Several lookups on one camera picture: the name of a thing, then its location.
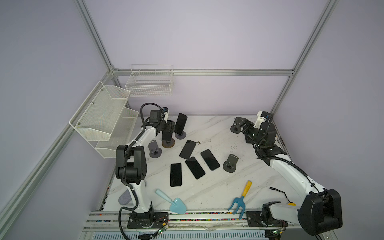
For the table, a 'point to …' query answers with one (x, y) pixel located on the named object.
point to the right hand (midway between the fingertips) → (241, 119)
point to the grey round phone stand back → (181, 136)
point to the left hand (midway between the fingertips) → (168, 125)
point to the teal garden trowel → (176, 205)
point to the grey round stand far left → (155, 151)
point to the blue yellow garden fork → (240, 201)
